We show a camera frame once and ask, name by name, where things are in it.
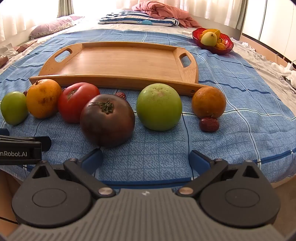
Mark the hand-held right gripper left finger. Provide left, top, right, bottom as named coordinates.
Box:
left=28, top=148, right=116, bottom=199

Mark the yellow starfruit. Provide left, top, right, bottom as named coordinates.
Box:
left=200, top=28, right=220, bottom=39

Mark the small orange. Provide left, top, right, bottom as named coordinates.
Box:
left=191, top=86, right=226, bottom=119

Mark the large orange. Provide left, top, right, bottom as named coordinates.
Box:
left=26, top=79, right=63, bottom=119

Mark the white wardrobe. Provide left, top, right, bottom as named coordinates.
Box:
left=242, top=0, right=296, bottom=54

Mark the large green apple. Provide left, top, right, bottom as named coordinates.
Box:
left=136, top=83, right=183, bottom=131

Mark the pink clothing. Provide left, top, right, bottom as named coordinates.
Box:
left=0, top=42, right=30, bottom=67

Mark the white charger with cable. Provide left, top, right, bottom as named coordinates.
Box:
left=275, top=54, right=296, bottom=71

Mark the blue checked cloth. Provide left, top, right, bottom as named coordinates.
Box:
left=0, top=29, right=296, bottom=183

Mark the pink blanket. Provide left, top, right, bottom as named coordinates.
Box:
left=132, top=0, right=202, bottom=28

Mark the blue striped pillow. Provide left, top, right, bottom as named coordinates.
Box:
left=99, top=10, right=179, bottom=26

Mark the grey green curtain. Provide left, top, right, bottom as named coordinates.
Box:
left=58, top=0, right=74, bottom=18

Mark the small green apple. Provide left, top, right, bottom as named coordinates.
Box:
left=0, top=91, right=28, bottom=126

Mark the dark purple tomato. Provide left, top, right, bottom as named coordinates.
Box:
left=80, top=94, right=135, bottom=147

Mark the wooden tray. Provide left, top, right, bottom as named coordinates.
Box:
left=29, top=42, right=212, bottom=96

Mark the white clothing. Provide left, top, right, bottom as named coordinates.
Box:
left=270, top=62, right=296, bottom=87

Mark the purple pillow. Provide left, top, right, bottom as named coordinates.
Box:
left=29, top=16, right=85, bottom=40

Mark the yellow green pear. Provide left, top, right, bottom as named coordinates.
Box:
left=201, top=32, right=218, bottom=46

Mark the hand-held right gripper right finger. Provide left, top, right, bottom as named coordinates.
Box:
left=177, top=150, right=263, bottom=199

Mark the red tomato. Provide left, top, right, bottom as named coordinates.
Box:
left=58, top=82, right=100, bottom=123

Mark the red glass bowl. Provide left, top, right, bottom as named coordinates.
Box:
left=192, top=28, right=234, bottom=55

